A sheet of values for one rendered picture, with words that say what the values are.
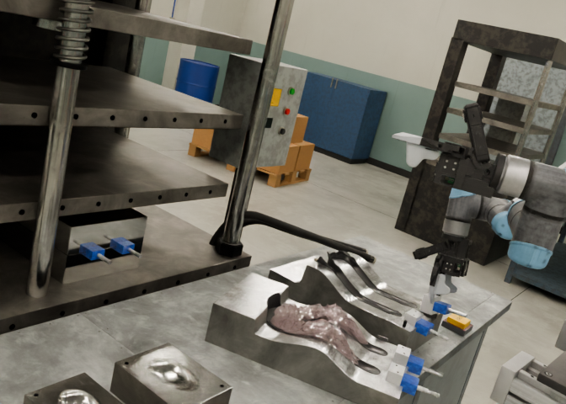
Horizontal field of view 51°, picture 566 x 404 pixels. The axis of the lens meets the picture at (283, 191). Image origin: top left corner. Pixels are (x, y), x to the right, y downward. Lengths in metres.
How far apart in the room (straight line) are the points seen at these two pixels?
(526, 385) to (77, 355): 1.01
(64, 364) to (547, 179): 1.06
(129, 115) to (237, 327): 0.66
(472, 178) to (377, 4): 8.22
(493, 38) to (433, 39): 3.18
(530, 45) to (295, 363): 4.49
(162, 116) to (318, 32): 8.08
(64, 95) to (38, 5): 0.21
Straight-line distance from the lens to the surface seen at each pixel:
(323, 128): 8.94
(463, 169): 1.17
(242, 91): 2.23
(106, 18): 1.66
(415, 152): 1.16
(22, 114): 1.55
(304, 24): 9.99
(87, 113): 1.65
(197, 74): 8.72
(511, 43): 5.68
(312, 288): 1.87
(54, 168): 1.59
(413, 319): 1.78
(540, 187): 1.18
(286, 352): 1.51
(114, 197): 1.79
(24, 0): 1.54
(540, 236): 1.20
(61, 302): 1.71
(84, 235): 1.77
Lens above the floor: 1.59
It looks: 15 degrees down
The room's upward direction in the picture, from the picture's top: 14 degrees clockwise
